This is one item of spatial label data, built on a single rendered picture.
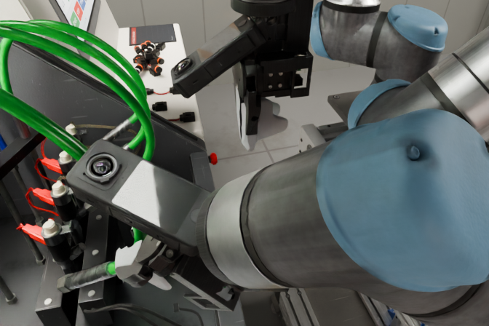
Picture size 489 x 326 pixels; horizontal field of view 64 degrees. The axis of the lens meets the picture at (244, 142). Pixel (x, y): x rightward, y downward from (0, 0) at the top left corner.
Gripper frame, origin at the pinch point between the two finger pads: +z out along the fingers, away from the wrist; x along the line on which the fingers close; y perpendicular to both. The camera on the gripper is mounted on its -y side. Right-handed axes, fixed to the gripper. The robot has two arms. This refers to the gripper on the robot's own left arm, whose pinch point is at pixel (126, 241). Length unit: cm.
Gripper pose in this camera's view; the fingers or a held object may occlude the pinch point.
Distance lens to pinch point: 45.2
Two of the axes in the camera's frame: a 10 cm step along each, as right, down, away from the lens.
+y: 7.2, 6.2, 3.0
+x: 3.9, -7.3, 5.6
